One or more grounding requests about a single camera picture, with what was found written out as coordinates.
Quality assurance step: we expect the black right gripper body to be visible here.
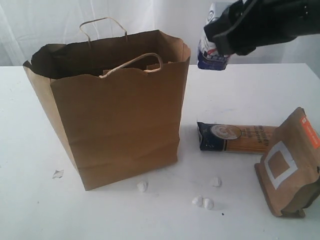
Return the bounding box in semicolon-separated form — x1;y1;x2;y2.
223;0;320;56

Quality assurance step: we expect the brown paper bag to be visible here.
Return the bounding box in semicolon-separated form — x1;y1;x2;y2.
23;30;191;191

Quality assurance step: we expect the spaghetti pasta packet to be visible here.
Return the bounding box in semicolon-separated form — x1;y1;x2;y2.
197;122;276;154

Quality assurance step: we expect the brown kraft pouch orange label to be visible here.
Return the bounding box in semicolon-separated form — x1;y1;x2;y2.
254;107;320;218

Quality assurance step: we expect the small white blue carton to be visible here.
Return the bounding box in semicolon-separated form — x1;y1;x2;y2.
197;1;232;71

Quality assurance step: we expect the clear plastic scrap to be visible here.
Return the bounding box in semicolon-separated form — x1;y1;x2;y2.
52;169;64;179

